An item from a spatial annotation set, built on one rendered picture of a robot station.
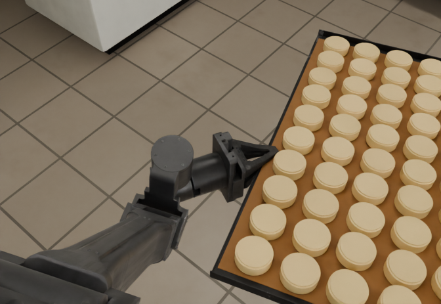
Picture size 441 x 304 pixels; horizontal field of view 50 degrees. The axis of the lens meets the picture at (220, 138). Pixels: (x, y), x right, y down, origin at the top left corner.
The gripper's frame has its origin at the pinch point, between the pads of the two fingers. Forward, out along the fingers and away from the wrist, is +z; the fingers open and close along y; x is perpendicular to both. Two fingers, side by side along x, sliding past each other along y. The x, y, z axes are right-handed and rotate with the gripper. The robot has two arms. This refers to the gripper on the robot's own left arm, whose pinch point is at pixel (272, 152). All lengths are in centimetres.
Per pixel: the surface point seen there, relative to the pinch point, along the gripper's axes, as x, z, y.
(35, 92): -144, -39, 93
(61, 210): -76, -40, 96
